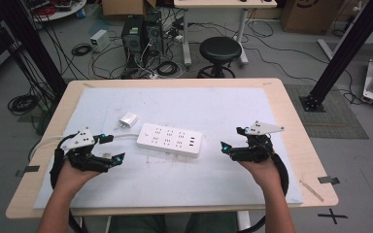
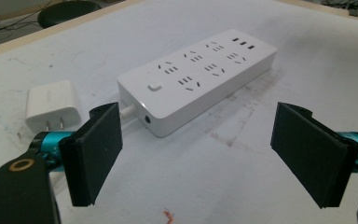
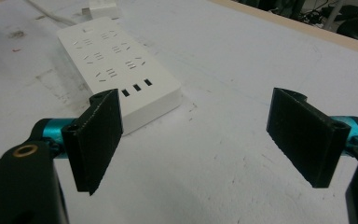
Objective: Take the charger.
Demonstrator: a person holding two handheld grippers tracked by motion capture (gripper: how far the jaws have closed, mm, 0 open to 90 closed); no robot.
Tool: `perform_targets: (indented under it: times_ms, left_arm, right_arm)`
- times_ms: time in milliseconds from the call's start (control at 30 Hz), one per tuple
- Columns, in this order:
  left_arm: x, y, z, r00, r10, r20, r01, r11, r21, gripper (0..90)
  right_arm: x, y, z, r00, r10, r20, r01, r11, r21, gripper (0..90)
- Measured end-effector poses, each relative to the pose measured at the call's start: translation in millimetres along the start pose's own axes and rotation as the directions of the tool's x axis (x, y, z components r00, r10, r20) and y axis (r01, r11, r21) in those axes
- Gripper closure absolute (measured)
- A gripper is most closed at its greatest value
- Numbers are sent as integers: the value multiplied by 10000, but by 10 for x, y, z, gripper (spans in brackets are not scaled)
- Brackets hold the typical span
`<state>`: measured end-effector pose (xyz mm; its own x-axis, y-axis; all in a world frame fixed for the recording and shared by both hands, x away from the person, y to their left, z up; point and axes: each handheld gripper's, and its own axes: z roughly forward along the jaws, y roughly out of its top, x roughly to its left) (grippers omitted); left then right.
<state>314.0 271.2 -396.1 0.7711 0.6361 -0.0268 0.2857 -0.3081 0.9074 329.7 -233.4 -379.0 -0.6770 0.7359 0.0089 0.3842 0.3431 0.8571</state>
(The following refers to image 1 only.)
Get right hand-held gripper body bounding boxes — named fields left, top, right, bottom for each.
left=230, top=120, right=286, bottom=164

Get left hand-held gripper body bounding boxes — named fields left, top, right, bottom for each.
left=59, top=127, right=117, bottom=174

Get white charger plug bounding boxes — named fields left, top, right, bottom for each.
left=118, top=111, right=139, bottom=131

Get white power strip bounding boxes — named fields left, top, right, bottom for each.
left=136, top=122, right=204, bottom=159

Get person's right hand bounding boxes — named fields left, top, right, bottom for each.
left=239, top=157, right=283, bottom=193

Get person's left hand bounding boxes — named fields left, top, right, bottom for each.
left=54, top=157, right=103, bottom=197

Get white foam mat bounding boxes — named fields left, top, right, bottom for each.
left=33, top=86, right=305, bottom=210

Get black tape strip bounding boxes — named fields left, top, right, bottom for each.
left=15, top=165, right=41, bottom=178
left=317, top=176, right=341, bottom=185

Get thin wooden stick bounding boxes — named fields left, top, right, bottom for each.
left=298, top=179, right=325, bottom=203

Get person's right leg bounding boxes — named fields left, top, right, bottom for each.
left=184, top=211, right=239, bottom=233

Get black round stool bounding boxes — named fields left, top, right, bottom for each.
left=196, top=36, right=243, bottom=80

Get grey floor mat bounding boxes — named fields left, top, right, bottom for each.
left=284, top=83, right=370, bottom=141

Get small white power supply box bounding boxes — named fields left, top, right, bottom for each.
left=89, top=28, right=112, bottom=53

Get black tape cross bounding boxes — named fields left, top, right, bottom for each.
left=317, top=208, right=350, bottom=225

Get black computer tower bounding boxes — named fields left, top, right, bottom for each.
left=120, top=15, right=146, bottom=70
left=143, top=11, right=165, bottom=56

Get round white table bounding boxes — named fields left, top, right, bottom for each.
left=21, top=0, right=88, bottom=23

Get large brown cardboard box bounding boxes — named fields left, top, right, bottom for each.
left=279, top=0, right=346, bottom=35

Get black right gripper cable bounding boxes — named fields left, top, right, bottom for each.
left=264, top=135, right=290, bottom=197

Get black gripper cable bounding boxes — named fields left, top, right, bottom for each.
left=49, top=132, right=81, bottom=190
left=264, top=135, right=290, bottom=197

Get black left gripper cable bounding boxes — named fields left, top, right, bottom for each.
left=49, top=132, right=81, bottom=190

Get coiled black cable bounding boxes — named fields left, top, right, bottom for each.
left=155, top=60, right=180, bottom=78
left=70, top=43, right=93, bottom=57
left=7, top=93, right=41, bottom=117

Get black metal post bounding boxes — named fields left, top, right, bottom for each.
left=0, top=0, right=68, bottom=98
left=298, top=0, right=373, bottom=113

